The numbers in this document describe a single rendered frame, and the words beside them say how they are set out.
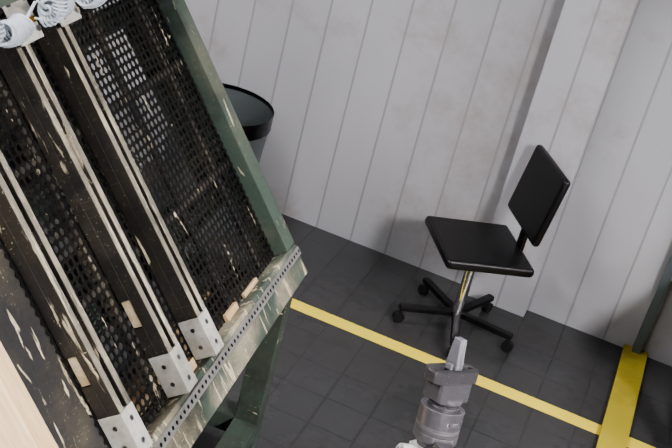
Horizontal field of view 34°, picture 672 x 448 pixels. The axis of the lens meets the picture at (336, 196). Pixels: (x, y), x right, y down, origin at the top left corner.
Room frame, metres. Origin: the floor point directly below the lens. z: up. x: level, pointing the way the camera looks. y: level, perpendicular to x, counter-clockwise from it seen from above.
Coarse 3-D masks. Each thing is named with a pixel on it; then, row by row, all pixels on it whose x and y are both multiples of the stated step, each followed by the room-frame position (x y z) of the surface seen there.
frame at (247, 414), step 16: (288, 304) 3.29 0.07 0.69; (272, 336) 3.26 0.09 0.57; (256, 352) 3.26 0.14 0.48; (272, 352) 3.25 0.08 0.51; (256, 368) 3.26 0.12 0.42; (272, 368) 3.29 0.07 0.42; (256, 384) 3.26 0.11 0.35; (224, 400) 3.35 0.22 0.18; (240, 400) 3.27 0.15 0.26; (256, 400) 3.26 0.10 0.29; (224, 416) 3.27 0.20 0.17; (240, 416) 3.26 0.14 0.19; (256, 416) 3.25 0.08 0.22; (240, 432) 3.19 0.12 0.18; (256, 432) 3.28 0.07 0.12
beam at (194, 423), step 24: (264, 288) 3.02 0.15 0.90; (288, 288) 3.16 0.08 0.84; (240, 312) 2.85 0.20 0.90; (264, 312) 2.95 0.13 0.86; (264, 336) 2.88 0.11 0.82; (240, 360) 2.69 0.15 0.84; (216, 384) 2.53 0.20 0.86; (168, 408) 2.32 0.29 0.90; (216, 408) 2.47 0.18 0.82; (192, 432) 2.33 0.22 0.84
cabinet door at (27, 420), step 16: (0, 352) 1.94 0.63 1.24; (0, 368) 1.91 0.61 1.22; (0, 384) 1.89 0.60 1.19; (16, 384) 1.93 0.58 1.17; (0, 400) 1.86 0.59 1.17; (16, 400) 1.90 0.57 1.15; (32, 400) 1.94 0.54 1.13; (0, 416) 1.84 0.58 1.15; (16, 416) 1.88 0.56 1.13; (32, 416) 1.91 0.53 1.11; (0, 432) 1.81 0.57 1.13; (16, 432) 1.85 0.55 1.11; (32, 432) 1.89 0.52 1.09; (48, 432) 1.93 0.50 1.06
